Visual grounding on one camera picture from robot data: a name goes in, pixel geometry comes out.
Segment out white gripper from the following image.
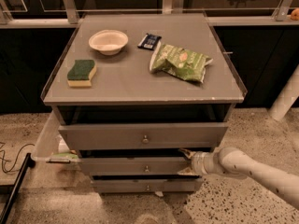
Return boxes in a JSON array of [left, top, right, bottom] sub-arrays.
[[178, 148, 222, 176]]

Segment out grey drawer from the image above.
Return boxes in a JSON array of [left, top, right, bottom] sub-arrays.
[[59, 122, 228, 150], [79, 157, 192, 175], [92, 178, 203, 193]]

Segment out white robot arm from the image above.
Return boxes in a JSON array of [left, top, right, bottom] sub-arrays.
[[178, 147, 299, 209]]

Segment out grey top drawer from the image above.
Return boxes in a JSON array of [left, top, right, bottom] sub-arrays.
[[59, 122, 228, 150]]

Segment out grey bottom drawer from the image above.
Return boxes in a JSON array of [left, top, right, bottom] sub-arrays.
[[92, 178, 203, 193]]

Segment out grey drawer cabinet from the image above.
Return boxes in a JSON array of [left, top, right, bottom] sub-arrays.
[[42, 14, 246, 182]]

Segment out green chip bag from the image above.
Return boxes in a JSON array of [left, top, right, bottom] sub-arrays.
[[149, 43, 213, 83]]

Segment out white pipe leg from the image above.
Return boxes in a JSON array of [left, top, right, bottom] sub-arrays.
[[269, 64, 299, 120]]

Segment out dark blue snack packet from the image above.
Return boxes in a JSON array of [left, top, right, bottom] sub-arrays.
[[137, 34, 161, 50]]

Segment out green yellow sponge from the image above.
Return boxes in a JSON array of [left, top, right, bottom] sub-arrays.
[[67, 60, 96, 88]]

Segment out white paper bowl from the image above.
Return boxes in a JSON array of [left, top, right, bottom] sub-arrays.
[[89, 30, 128, 56]]

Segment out orange fruit on ledge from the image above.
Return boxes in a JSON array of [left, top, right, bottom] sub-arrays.
[[291, 8, 299, 21]]

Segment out black floor cable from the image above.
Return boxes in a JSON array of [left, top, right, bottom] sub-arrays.
[[0, 141, 36, 175]]

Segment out metal railing bracket centre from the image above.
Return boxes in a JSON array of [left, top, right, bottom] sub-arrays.
[[162, 0, 184, 14]]

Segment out metal railing bracket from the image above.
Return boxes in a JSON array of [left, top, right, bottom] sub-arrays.
[[162, 0, 184, 14], [63, 0, 79, 24], [272, 0, 293, 21]]

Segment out metal railing bracket right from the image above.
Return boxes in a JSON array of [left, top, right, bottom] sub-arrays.
[[272, 0, 293, 21]]

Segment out black metal frame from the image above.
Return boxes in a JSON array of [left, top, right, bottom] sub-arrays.
[[0, 153, 36, 224]]

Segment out metal railing bracket left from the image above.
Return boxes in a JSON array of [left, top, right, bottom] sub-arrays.
[[63, 0, 79, 24]]

